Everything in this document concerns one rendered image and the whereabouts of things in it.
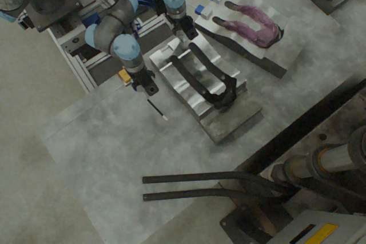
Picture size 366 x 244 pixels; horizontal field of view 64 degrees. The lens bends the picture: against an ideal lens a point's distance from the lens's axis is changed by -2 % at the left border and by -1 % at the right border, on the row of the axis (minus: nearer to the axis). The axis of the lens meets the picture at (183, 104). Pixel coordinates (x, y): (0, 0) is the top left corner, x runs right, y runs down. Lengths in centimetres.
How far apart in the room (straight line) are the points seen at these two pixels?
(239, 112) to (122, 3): 67
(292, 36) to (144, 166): 89
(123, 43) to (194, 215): 144
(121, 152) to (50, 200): 108
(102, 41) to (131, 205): 71
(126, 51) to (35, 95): 170
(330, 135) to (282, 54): 42
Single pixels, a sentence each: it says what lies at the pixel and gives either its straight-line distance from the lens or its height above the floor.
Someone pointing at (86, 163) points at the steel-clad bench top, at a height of 80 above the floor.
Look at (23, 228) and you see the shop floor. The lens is 244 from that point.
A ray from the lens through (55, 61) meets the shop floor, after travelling 262.
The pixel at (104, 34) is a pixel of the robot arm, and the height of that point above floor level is 128.
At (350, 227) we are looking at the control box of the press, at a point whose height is 143.
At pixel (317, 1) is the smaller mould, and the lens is 171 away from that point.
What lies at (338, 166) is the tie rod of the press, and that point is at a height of 138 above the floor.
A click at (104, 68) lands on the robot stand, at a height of 21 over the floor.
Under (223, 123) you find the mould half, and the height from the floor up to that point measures 86.
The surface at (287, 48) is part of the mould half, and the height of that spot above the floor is 91.
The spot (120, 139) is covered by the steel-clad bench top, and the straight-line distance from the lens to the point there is 139.
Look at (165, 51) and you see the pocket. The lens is 142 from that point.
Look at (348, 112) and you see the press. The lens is 155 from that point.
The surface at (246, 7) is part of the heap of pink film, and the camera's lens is 151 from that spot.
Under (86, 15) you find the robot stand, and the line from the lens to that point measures 155.
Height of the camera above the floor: 212
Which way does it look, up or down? 73 degrees down
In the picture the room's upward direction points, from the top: 9 degrees counter-clockwise
